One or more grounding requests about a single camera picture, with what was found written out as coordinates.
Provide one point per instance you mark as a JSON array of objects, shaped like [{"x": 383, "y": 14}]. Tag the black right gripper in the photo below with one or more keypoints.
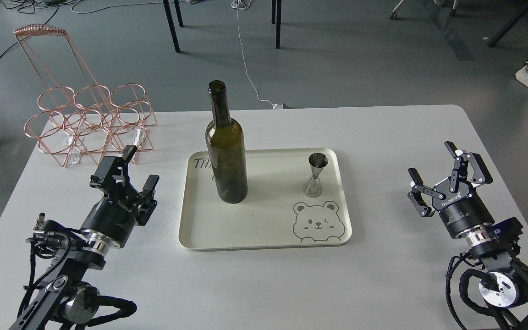
[{"x": 456, "y": 200}]

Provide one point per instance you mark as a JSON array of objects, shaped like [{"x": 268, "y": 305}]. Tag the copper wire wine rack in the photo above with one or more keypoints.
[{"x": 90, "y": 121}]

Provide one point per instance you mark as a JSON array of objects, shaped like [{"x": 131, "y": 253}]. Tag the dark green wine bottle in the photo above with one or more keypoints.
[{"x": 225, "y": 146}]

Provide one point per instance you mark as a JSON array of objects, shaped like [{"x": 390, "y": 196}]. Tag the silver metal jigger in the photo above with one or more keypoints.
[{"x": 312, "y": 187}]

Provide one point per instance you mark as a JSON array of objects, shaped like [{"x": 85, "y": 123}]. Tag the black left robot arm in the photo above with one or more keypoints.
[{"x": 60, "y": 256}]

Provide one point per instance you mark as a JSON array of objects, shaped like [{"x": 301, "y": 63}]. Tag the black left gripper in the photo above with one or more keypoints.
[{"x": 121, "y": 207}]

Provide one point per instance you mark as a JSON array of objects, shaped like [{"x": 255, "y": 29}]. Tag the cream bear serving tray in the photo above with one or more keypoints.
[{"x": 274, "y": 214}]

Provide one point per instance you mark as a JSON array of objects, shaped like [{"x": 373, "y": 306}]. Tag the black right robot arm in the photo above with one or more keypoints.
[{"x": 496, "y": 282}]

